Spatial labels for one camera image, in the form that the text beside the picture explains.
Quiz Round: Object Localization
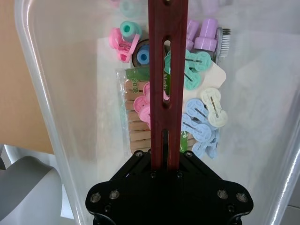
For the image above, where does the large purple hair roller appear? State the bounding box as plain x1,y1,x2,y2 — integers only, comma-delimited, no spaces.
194,18,220,53

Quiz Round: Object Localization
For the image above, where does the dark brown ring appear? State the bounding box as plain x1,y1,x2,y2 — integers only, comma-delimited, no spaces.
131,39,150,69

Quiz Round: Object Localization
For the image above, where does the dark red slotted bar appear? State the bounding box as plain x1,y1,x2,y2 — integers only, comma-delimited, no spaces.
148,0,190,173

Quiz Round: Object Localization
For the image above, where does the cream plastic clip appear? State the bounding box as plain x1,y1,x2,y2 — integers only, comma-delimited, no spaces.
201,87,229,128

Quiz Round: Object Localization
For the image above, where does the teal hair roller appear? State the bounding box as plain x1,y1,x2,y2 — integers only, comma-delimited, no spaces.
120,20,143,42

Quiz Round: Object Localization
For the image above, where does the pink plastic clip pair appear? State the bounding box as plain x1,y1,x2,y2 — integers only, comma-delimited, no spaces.
133,82,152,124

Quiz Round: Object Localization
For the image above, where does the small purple hair roller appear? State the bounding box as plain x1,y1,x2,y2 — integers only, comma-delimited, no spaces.
186,19,200,51

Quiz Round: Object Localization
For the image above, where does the cream sponge pad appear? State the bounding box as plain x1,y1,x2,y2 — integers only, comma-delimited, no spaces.
198,62,227,92

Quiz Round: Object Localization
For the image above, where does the brown cardboard panel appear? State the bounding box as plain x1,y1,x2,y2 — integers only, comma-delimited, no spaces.
0,0,55,155

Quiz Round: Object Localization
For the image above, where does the clear plastic storage bin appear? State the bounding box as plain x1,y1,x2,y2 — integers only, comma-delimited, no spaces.
13,0,300,225

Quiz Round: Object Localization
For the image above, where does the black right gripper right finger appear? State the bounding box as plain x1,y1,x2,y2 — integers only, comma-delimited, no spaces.
180,151,224,181

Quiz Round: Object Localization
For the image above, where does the teal plastic clip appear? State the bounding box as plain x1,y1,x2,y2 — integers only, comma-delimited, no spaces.
184,51,212,72
182,69,203,91

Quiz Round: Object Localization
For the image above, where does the blue hair roller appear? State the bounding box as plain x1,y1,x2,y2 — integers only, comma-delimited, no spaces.
136,44,150,65

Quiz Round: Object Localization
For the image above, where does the grey bristle brush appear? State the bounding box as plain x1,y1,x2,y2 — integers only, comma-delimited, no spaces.
213,26,232,64

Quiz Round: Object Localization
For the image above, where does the blue plastic clip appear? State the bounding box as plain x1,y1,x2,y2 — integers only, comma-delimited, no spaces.
181,114,213,144
186,98,210,123
191,130,221,160

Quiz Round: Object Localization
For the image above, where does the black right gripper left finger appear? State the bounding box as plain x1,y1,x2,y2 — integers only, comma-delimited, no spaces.
112,148,153,181

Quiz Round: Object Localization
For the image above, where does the bag of wooden clothespins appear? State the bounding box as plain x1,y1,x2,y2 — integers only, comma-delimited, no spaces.
115,66,195,156

